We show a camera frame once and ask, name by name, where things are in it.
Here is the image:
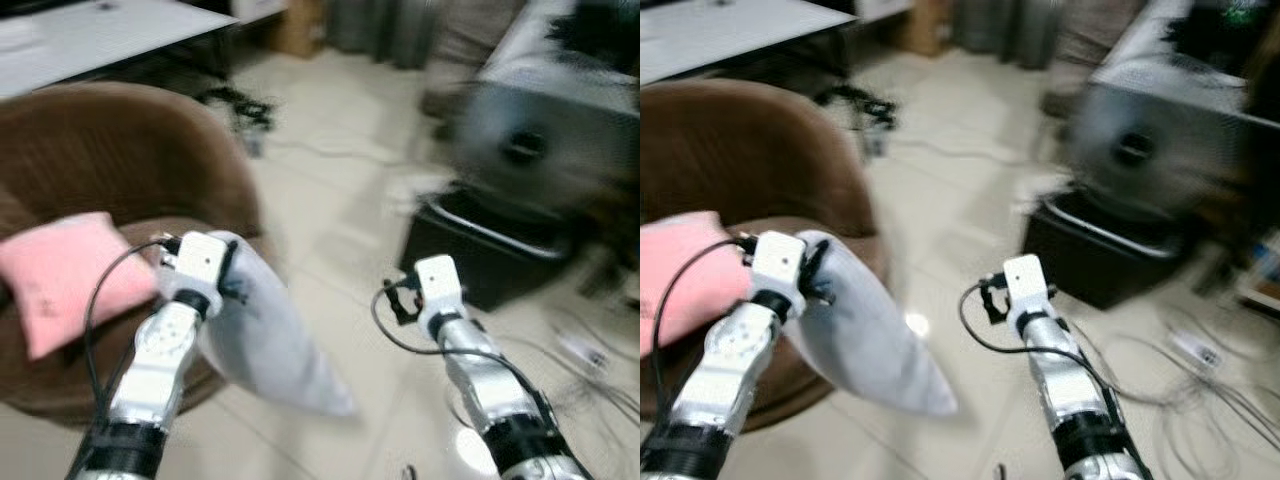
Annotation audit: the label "grey curtain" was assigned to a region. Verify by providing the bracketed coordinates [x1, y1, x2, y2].
[328, 0, 441, 71]
[950, 0, 1061, 69]

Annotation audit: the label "light grey pillow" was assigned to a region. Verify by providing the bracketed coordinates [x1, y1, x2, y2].
[785, 230, 958, 418]
[195, 230, 356, 418]

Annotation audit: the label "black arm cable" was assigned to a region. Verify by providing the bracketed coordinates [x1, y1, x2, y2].
[650, 237, 756, 401]
[958, 283, 1151, 480]
[372, 283, 591, 480]
[85, 235, 176, 421]

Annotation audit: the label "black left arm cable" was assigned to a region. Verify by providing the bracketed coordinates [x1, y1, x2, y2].
[650, 237, 756, 401]
[85, 235, 176, 421]

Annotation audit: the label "pink pillow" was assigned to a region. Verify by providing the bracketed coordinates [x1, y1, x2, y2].
[0, 212, 161, 361]
[640, 210, 753, 351]

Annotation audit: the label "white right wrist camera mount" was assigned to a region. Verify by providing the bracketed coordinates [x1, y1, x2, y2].
[1003, 255, 1051, 316]
[413, 255, 463, 319]

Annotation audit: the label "round grey floor fan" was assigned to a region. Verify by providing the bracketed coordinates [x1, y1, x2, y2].
[1062, 85, 1251, 221]
[447, 80, 641, 216]

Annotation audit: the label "colourful printed box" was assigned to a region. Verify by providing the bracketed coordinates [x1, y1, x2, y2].
[1235, 235, 1280, 306]

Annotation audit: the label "white table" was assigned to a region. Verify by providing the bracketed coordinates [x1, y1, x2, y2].
[640, 0, 859, 86]
[0, 0, 239, 101]

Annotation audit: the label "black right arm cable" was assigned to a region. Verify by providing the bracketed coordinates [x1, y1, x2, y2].
[958, 283, 1151, 480]
[372, 283, 591, 480]

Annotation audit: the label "brown cardboard box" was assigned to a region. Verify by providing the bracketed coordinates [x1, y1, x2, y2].
[268, 0, 329, 59]
[893, 0, 951, 56]

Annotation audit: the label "brown round sofa chair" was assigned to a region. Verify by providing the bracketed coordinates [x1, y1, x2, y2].
[0, 82, 266, 431]
[640, 80, 889, 433]

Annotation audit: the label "black box with handle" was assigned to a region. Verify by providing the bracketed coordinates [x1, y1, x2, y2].
[400, 190, 576, 313]
[1020, 195, 1196, 311]

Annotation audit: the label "black cable bundle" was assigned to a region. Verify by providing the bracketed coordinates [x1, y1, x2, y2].
[815, 85, 899, 131]
[200, 85, 276, 131]

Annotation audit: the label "white power strip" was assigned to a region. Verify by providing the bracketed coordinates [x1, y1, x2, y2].
[1170, 330, 1221, 369]
[560, 335, 611, 371]

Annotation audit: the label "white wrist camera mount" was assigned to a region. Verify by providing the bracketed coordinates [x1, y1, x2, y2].
[748, 232, 809, 319]
[163, 232, 233, 316]
[413, 255, 463, 319]
[1003, 255, 1051, 316]

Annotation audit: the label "loose grey floor cables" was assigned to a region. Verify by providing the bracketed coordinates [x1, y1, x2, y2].
[450, 310, 641, 441]
[1060, 310, 1280, 471]

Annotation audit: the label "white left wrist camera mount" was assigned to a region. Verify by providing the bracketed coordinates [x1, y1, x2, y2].
[163, 232, 233, 316]
[748, 232, 809, 319]

